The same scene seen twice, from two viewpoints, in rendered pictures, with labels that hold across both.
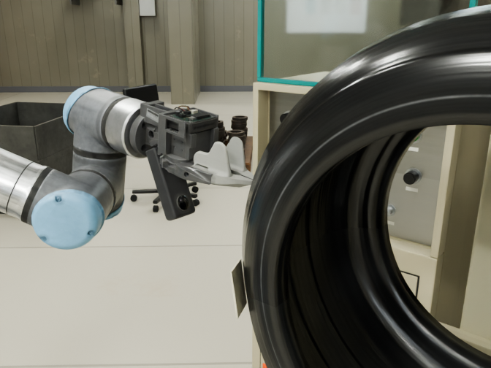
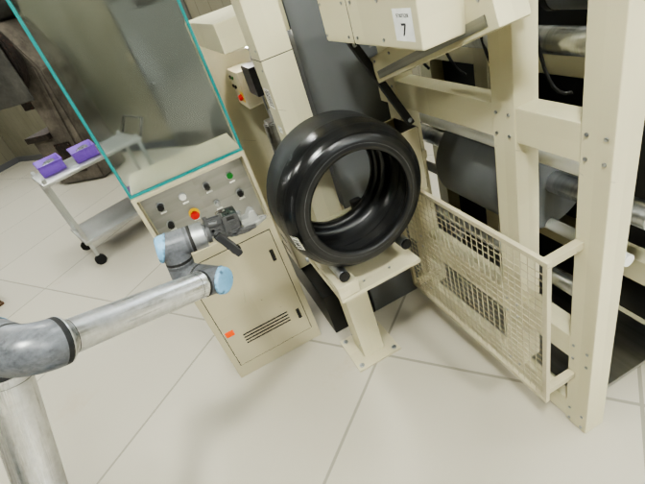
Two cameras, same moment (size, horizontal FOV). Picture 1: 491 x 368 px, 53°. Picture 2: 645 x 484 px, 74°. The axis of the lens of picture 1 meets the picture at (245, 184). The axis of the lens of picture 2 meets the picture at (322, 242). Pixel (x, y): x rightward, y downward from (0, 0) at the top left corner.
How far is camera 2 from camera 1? 1.10 m
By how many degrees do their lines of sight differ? 48
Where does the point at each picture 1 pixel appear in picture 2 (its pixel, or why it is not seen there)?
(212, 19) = not seen: outside the picture
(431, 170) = (245, 184)
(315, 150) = (310, 184)
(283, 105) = (152, 203)
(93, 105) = (178, 239)
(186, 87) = not seen: outside the picture
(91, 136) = (183, 253)
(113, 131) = (201, 240)
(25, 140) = not seen: outside the picture
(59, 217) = (224, 278)
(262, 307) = (311, 239)
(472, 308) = (317, 212)
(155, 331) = (118, 414)
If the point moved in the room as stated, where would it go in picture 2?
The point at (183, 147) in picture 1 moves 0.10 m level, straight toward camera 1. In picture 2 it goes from (236, 223) to (260, 222)
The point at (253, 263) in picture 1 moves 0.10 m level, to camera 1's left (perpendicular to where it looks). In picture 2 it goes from (303, 229) to (288, 248)
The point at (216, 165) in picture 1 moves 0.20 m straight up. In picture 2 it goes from (253, 219) to (229, 167)
